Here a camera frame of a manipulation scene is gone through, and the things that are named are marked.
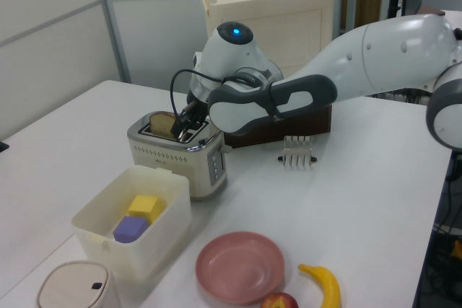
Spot yellow cube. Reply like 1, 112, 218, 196
127, 194, 162, 223

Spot red apple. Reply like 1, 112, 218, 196
260, 291, 300, 308

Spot metal toast rack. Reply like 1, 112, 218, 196
276, 135, 318, 171

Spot yellow banana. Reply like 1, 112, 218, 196
297, 263, 341, 308

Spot cream bin with lid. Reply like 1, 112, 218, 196
35, 260, 122, 308

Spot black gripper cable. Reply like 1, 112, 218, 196
170, 69, 286, 121

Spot purple cube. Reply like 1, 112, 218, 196
113, 216, 148, 243

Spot brown bread slice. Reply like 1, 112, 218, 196
149, 112, 178, 139

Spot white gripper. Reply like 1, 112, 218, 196
171, 71, 217, 142

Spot cream and chrome toaster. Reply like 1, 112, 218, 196
126, 110, 232, 201

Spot pink plate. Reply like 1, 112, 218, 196
195, 231, 286, 305

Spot white plastic container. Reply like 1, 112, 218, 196
71, 164, 192, 281

